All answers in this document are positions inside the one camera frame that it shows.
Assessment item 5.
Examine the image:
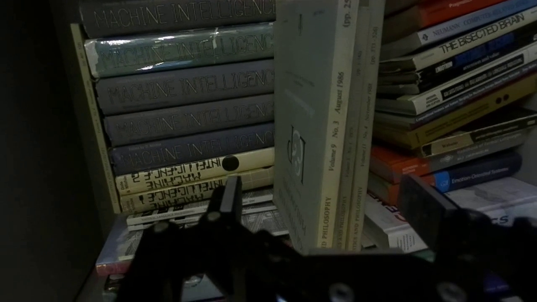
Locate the white Dissected Brain book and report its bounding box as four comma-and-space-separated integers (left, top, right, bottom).
380, 20, 537, 74

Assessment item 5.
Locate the small red book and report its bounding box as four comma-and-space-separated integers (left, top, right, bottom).
367, 171, 405, 208

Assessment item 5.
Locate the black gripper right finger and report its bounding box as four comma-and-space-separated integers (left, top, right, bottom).
399, 173, 537, 302

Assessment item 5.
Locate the orange red book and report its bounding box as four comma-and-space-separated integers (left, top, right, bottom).
385, 0, 506, 30

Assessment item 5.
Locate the thin white booklet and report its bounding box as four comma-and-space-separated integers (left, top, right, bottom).
125, 189, 291, 236

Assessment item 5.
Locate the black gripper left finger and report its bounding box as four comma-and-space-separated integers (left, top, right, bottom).
115, 174, 266, 302

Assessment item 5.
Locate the teal Machine Intelligence book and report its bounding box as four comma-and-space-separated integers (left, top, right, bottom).
83, 22, 278, 79

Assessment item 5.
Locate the cream journal August 1966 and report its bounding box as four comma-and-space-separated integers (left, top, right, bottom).
273, 0, 367, 256

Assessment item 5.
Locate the white book black label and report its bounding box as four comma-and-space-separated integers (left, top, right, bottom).
375, 53, 537, 117

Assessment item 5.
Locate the white book blue lettering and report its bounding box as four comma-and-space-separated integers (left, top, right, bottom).
362, 176, 537, 255

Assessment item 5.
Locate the dark book cream label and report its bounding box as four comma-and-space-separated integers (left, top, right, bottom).
419, 105, 537, 159

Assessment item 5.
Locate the blue grey paperback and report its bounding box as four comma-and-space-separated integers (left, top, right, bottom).
385, 0, 537, 58

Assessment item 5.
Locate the cream paper journal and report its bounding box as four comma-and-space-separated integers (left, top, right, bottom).
345, 0, 390, 253

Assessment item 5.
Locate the black and blue book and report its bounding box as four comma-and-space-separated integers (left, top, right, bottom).
378, 37, 537, 87

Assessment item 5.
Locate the dark red book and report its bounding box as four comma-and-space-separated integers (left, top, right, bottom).
368, 142, 435, 189

